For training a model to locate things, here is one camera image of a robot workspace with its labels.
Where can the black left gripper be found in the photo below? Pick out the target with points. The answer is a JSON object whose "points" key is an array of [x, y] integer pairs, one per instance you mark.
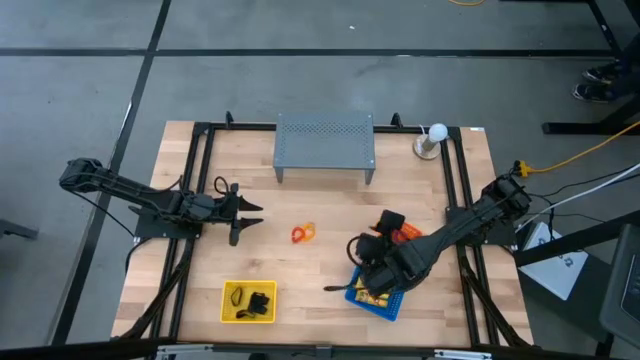
{"points": [[234, 215]]}

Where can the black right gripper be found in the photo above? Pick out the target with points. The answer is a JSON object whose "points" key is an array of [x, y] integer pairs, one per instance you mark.
{"points": [[385, 272]]}

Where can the yellow crayon box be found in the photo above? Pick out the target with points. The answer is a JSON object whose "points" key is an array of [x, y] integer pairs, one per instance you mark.
{"points": [[372, 300], [360, 285]]}

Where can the blue plastic basket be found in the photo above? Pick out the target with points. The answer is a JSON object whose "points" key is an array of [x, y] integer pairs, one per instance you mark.
{"points": [[387, 310]]}

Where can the orange plastic basket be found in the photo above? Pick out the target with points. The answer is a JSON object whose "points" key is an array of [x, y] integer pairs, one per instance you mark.
{"points": [[411, 232]]}

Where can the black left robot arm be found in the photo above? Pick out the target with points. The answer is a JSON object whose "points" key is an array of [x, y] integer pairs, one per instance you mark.
{"points": [[140, 192]]}

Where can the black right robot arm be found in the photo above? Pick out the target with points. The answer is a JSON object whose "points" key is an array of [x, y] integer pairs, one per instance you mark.
{"points": [[460, 225]]}

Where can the black desk beam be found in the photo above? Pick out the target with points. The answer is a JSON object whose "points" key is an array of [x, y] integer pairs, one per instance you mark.
{"points": [[575, 245]]}

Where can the yellow plastic basket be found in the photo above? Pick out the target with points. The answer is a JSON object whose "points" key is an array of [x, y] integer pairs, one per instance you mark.
{"points": [[225, 300]]}

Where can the grey perforated metal shelf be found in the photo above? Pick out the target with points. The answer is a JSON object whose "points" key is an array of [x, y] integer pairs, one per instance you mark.
{"points": [[325, 150]]}

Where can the white bulb table lamp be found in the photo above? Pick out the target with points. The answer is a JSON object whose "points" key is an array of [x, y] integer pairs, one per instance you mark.
{"points": [[438, 132]]}

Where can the white box with logo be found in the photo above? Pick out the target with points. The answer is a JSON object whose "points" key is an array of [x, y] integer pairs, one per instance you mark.
{"points": [[555, 270]]}

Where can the grey furniture foot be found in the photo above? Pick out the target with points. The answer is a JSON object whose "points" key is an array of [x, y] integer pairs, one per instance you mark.
{"points": [[17, 230]]}

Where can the grey device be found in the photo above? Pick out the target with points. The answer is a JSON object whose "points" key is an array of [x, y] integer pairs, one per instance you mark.
{"points": [[622, 290]]}

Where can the black floor stand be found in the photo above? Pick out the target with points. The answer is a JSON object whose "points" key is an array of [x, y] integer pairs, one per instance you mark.
{"points": [[575, 128]]}

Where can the person's shoe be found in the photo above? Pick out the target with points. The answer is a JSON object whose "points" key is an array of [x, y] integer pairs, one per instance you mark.
{"points": [[592, 93], [600, 75]]}

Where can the person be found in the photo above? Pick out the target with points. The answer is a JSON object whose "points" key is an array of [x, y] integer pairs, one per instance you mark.
{"points": [[631, 75]]}

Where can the black aluminium table frame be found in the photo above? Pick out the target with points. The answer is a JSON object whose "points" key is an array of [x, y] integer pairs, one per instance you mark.
{"points": [[240, 126]]}

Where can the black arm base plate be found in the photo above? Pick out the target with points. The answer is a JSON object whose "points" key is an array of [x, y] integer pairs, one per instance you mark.
{"points": [[500, 239], [150, 227]]}

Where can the silver aluminium rail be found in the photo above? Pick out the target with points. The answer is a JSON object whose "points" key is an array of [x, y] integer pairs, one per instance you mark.
{"points": [[462, 355], [185, 351]]}

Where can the black camera stand bar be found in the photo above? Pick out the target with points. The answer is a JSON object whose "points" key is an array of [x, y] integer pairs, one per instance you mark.
{"points": [[75, 350]]}

